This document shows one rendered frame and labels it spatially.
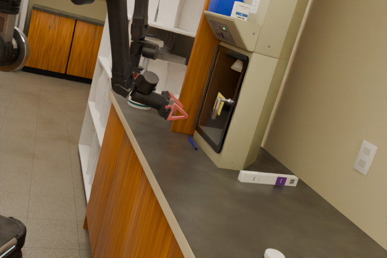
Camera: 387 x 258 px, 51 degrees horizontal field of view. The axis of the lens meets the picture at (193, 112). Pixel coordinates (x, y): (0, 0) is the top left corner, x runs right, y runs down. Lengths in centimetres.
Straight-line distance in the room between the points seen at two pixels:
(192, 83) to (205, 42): 19
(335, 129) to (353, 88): 18
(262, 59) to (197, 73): 41
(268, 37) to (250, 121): 33
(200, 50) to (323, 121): 62
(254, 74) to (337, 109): 40
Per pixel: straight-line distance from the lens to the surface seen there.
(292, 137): 195
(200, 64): 185
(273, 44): 155
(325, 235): 140
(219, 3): 165
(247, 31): 150
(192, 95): 187
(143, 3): 179
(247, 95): 155
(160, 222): 136
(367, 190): 160
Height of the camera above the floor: 149
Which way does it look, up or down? 13 degrees down
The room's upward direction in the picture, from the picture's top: 16 degrees clockwise
